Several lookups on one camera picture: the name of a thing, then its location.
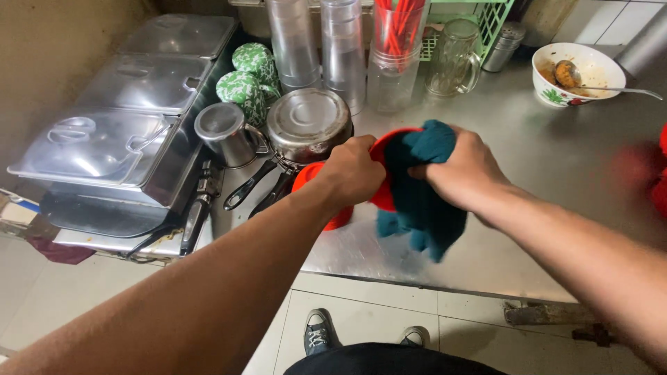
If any black handled knife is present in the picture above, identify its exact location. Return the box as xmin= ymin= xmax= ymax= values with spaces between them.
xmin=179 ymin=160 xmax=213 ymax=257

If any steel shaker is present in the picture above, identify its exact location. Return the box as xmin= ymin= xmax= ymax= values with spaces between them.
xmin=482 ymin=21 xmax=526 ymax=73

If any person's right hand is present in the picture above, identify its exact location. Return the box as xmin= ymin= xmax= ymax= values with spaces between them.
xmin=409 ymin=125 xmax=511 ymax=214

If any small steel jug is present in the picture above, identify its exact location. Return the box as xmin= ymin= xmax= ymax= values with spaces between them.
xmin=194 ymin=102 xmax=271 ymax=169

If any bunch of red straws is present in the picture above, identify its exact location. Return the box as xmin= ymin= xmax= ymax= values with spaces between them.
xmin=374 ymin=0 xmax=427 ymax=73

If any black pan handle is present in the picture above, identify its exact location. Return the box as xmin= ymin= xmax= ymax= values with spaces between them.
xmin=248 ymin=169 xmax=299 ymax=220

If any grey metal pipe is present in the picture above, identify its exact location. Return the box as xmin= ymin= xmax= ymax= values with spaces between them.
xmin=614 ymin=4 xmax=667 ymax=79

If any green plastic basket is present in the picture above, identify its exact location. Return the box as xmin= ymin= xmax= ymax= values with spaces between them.
xmin=420 ymin=0 xmax=516 ymax=64

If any maroon cloth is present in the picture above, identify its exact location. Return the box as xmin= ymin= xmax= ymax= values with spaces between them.
xmin=25 ymin=236 xmax=97 ymax=266

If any red plastic bowl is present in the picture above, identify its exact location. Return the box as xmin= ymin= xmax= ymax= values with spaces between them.
xmin=369 ymin=127 xmax=424 ymax=213

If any stack of clear plastic cups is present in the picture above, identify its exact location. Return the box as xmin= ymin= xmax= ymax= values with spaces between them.
xmin=266 ymin=0 xmax=324 ymax=94
xmin=320 ymin=0 xmax=367 ymax=116

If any steel food warmer unit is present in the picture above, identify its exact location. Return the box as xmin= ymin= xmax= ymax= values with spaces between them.
xmin=7 ymin=14 xmax=241 ymax=239

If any red plastic container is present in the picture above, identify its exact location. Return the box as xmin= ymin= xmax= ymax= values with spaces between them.
xmin=650 ymin=123 xmax=667 ymax=218

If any person's left hand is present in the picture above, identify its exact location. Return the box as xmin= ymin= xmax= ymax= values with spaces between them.
xmin=318 ymin=135 xmax=387 ymax=209

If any white floral bowl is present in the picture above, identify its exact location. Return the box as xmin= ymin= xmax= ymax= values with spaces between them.
xmin=532 ymin=42 xmax=627 ymax=108

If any person's black clothing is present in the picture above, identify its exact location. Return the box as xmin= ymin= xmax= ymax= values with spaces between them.
xmin=283 ymin=342 xmax=507 ymax=375

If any steel spoon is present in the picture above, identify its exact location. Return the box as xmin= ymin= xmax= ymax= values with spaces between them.
xmin=553 ymin=59 xmax=664 ymax=101

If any person's grey sneaker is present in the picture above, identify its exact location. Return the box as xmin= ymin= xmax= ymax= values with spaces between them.
xmin=303 ymin=308 xmax=343 ymax=357
xmin=398 ymin=325 xmax=431 ymax=349

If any teal cleaning cloth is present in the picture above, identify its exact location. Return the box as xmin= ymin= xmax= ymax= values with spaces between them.
xmin=375 ymin=120 xmax=468 ymax=264

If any steel food container lid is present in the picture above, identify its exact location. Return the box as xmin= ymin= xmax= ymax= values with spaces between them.
xmin=75 ymin=54 xmax=213 ymax=116
xmin=7 ymin=108 xmax=181 ymax=189

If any person's left grey sneaker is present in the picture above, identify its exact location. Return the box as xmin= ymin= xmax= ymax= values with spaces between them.
xmin=303 ymin=308 xmax=343 ymax=357

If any stack of red bowls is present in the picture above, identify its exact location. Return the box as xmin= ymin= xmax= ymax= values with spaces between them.
xmin=291 ymin=161 xmax=355 ymax=232

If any person's right grey sneaker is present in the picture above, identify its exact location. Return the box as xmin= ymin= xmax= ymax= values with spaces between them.
xmin=398 ymin=325 xmax=431 ymax=349

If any clear glass mug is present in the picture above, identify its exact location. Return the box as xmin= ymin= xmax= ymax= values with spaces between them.
xmin=425 ymin=18 xmax=483 ymax=98

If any steel saucepan with black handle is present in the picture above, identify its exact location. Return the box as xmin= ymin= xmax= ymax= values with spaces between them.
xmin=223 ymin=87 xmax=355 ymax=211

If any clear cup stack holding straws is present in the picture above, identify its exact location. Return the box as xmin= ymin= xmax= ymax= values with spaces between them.
xmin=366 ymin=0 xmax=429 ymax=114

